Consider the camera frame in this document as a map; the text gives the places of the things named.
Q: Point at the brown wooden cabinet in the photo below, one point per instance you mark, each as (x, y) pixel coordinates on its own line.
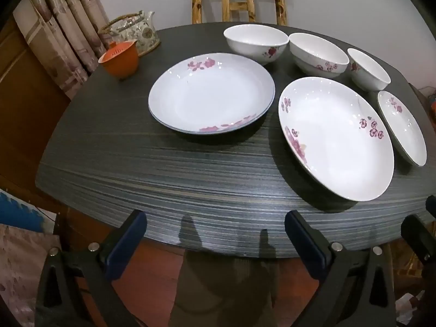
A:
(27, 109)

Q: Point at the pink printed cloth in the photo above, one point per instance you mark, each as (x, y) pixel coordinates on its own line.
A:
(18, 269)

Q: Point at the person's olive trousers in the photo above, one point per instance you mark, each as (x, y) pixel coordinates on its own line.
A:
(224, 293)

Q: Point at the wooden chair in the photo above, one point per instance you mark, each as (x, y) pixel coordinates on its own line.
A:
(238, 5)

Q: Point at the white bowl pink blossoms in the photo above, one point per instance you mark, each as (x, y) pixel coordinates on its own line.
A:
(316, 56)

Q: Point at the blue foam mat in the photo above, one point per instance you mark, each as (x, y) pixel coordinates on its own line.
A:
(20, 211)

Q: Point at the white bowl red flower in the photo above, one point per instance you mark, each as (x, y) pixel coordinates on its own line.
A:
(253, 46)

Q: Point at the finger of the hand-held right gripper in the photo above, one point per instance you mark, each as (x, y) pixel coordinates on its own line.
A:
(420, 242)
(432, 207)

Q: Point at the beige patterned curtain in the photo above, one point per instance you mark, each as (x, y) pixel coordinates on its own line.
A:
(64, 30)

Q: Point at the patterned ceramic teapot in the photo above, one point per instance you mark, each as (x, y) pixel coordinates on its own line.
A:
(138, 32)

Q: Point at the orange tea cup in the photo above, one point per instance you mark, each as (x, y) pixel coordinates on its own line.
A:
(119, 59)

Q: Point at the blue-rimmed floral plate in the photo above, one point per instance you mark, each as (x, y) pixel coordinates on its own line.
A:
(211, 95)

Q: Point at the small white floral plate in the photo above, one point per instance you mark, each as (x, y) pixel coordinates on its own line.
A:
(403, 129)

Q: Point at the small white floral bowl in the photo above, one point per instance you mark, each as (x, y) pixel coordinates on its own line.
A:
(369, 71)

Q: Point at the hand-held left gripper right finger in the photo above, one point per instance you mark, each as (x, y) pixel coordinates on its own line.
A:
(306, 245)

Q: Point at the large white floral plate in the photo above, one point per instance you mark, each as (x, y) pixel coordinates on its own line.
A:
(335, 143)

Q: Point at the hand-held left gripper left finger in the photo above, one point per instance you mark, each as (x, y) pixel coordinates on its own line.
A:
(124, 243)

